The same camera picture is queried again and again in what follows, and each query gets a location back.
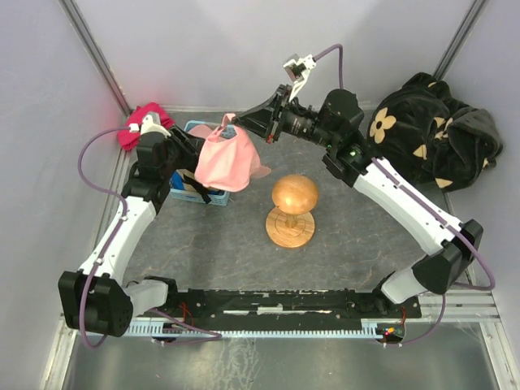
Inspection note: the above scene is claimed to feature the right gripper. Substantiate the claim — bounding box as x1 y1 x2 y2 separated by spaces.
232 85 339 150

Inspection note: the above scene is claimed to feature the black and tan hat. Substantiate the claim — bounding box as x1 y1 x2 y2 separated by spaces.
175 169 223 204

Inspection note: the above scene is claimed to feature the pink cap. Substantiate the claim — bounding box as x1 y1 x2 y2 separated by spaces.
188 123 215 140
194 113 271 193

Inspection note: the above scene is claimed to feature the blue perforated plastic basket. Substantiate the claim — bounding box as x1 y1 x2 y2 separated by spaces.
170 120 236 206

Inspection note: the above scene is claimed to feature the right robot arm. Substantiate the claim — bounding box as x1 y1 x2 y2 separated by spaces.
232 84 483 318

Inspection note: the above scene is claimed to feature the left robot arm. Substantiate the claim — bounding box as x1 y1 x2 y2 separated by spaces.
58 126 204 338

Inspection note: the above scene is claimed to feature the magenta cloth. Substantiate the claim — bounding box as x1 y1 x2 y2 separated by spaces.
117 102 175 151

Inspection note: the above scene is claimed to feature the wooden hat stand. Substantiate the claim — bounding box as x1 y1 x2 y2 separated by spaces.
265 175 319 249

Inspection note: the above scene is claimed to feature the black floral plush blanket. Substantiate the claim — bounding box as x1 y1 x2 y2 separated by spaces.
366 72 503 193

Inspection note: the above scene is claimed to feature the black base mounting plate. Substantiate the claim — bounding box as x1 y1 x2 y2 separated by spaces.
158 289 422 331

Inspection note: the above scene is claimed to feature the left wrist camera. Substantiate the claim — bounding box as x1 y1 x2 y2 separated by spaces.
129 111 171 137

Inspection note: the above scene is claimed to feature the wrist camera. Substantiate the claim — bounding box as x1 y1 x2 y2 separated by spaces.
129 111 171 137
284 54 316 102

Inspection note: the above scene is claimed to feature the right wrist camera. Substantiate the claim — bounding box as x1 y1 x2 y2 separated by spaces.
284 54 316 102

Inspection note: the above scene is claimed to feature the left corner aluminium post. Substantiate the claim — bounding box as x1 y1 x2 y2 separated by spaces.
58 0 132 116

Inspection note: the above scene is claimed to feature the corner aluminium post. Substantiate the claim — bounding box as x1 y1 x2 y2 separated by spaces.
433 0 488 80
58 0 132 116

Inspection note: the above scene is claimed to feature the right corner aluminium post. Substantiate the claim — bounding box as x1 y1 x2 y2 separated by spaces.
433 0 488 80

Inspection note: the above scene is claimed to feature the aluminium rail frame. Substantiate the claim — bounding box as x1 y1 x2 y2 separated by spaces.
59 284 501 324

